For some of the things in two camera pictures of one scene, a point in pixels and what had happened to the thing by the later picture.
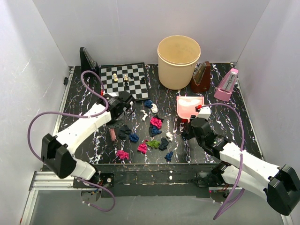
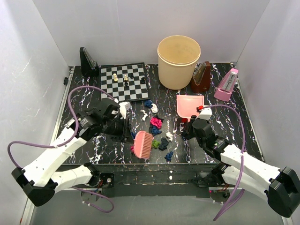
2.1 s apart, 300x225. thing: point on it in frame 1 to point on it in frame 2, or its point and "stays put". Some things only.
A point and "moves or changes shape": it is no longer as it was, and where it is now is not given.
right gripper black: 189,131 stays put
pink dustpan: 186,106 stays put
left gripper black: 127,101 to 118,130
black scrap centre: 164,143 stays put
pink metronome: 224,90 stays put
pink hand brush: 113,134 moves or changes shape
